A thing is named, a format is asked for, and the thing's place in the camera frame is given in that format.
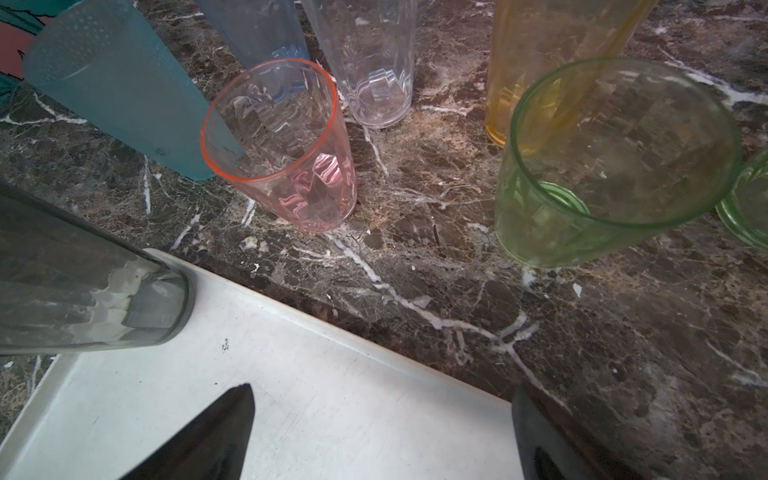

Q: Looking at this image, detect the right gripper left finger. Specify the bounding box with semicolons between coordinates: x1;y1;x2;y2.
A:
124;384;255;479

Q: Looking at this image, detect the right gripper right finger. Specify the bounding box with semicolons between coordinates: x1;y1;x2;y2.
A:
512;383;641;480

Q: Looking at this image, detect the beige plastic tray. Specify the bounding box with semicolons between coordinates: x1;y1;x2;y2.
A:
1;256;522;479

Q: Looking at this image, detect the dark grey plastic cup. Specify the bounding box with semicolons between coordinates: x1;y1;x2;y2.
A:
1;183;195;355

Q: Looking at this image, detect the blue plastic cup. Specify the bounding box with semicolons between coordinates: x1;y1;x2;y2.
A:
195;0;310;70

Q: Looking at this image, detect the clear plastic cup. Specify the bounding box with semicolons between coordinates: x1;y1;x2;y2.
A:
301;0;417;129

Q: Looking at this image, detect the short green plastic cup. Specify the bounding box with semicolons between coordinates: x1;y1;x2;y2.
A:
494;58;744;269

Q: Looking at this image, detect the tall green plastic cup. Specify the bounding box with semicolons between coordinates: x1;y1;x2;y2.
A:
716;149;767;250

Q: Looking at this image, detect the pink plastic cup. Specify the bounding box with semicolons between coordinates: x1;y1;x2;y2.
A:
200;58;357;233

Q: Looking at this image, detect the orange plastic cup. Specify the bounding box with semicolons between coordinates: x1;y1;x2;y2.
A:
485;0;656;146

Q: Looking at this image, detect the teal frosted plastic cup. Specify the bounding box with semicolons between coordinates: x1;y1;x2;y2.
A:
23;1;215;180

